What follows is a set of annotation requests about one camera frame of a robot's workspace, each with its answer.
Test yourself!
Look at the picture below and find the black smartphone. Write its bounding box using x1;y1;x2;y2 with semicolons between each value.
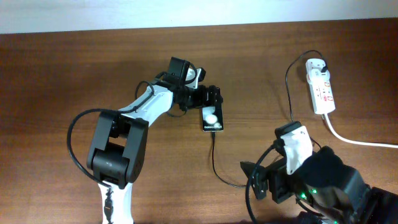
201;106;224;132

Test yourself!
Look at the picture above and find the black USB charging cable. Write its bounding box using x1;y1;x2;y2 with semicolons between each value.
211;49;329;189

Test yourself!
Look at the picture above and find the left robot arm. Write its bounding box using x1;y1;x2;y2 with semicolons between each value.
86;57;223;223

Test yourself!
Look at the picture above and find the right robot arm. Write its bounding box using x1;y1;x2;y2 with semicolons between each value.
240;146;397;223

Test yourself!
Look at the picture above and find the white charger adapter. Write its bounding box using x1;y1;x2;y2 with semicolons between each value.
307;68;330;85

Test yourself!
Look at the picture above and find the white power strip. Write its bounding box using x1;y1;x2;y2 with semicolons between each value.
305;58;335;114

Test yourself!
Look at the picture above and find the black right camera cable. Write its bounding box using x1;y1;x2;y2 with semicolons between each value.
244;144;280;224

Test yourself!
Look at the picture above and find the black camera cable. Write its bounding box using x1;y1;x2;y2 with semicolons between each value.
244;144;280;224
67;62;198;224

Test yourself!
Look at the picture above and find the white power strip cord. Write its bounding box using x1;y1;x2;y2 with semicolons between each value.
322;113;398;149

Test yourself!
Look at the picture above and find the black left camera cable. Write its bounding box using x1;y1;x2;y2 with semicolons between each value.
67;62;198;224

